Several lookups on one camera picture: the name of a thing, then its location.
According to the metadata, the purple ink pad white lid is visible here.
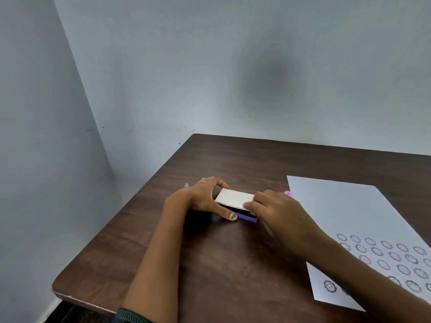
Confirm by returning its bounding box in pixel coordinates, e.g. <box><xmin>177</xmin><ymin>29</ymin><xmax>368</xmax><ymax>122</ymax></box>
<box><xmin>214</xmin><ymin>188</ymin><xmax>258</xmax><ymax>223</ymax></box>

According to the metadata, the person's left forearm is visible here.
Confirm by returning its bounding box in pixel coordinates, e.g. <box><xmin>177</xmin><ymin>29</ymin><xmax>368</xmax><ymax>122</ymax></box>
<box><xmin>122</xmin><ymin>198</ymin><xmax>196</xmax><ymax>323</ymax></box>

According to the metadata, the dark green patterned sleeve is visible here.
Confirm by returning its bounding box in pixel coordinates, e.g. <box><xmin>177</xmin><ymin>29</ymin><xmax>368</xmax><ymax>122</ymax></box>
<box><xmin>113</xmin><ymin>308</ymin><xmax>154</xmax><ymax>323</ymax></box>

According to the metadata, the white paper sheet with stamps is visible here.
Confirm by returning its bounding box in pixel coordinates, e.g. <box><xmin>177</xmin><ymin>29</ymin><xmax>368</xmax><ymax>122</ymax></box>
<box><xmin>286</xmin><ymin>175</ymin><xmax>431</xmax><ymax>312</ymax></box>

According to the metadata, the person's right hand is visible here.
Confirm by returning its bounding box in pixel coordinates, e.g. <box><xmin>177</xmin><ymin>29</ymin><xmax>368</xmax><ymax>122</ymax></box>
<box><xmin>251</xmin><ymin>190</ymin><xmax>333</xmax><ymax>263</ymax></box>

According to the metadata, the person's left hand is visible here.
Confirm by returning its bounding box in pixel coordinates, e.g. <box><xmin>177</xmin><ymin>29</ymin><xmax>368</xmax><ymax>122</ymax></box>
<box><xmin>164</xmin><ymin>177</ymin><xmax>238</xmax><ymax>222</ymax></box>

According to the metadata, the person's right forearm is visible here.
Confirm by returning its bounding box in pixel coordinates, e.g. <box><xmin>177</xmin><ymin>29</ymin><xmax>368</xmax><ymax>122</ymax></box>
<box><xmin>303</xmin><ymin>232</ymin><xmax>431</xmax><ymax>323</ymax></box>

